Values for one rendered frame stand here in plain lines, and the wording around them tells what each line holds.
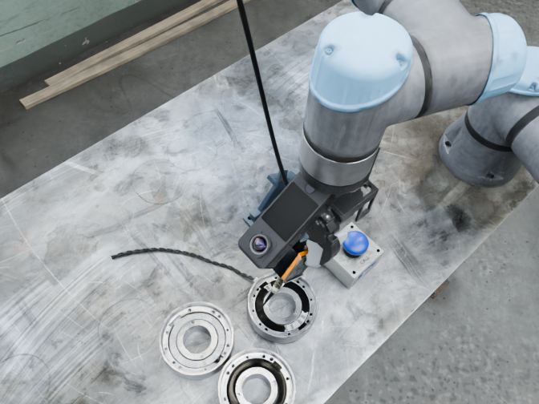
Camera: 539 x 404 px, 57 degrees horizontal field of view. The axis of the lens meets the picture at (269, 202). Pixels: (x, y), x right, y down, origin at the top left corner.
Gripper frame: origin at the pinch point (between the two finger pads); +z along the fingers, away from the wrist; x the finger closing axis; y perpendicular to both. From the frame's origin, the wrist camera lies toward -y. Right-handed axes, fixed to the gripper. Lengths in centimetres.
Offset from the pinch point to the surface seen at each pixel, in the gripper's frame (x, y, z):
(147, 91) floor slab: 124, 37, 93
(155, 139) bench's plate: 38.8, -0.2, 13.1
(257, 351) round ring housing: -4.5, -10.8, 9.7
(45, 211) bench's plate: 36.9, -23.1, 13.1
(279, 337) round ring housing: -5.1, -7.2, 9.3
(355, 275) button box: -5.2, 7.9, 8.7
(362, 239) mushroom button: -2.1, 11.5, 5.7
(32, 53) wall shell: 159, 7, 82
